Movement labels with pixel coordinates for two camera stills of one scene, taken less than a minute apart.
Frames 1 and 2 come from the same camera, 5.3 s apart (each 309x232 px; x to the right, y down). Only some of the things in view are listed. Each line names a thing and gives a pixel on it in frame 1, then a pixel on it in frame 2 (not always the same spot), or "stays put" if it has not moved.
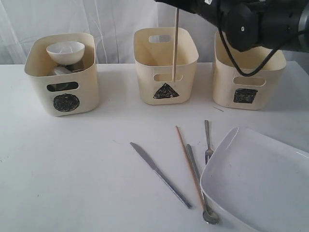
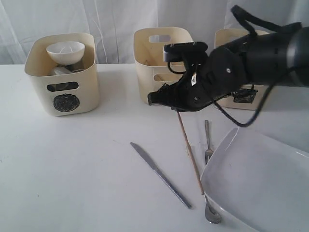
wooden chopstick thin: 200,197 -> 189,152
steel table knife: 148,158 stays put
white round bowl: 66,53 stays put
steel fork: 209,152 stays put
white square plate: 259,182 stays put
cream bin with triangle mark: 153,52 stays put
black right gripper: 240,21 -> 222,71
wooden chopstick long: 175,43 -> 157,75
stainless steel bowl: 62,86 stays put
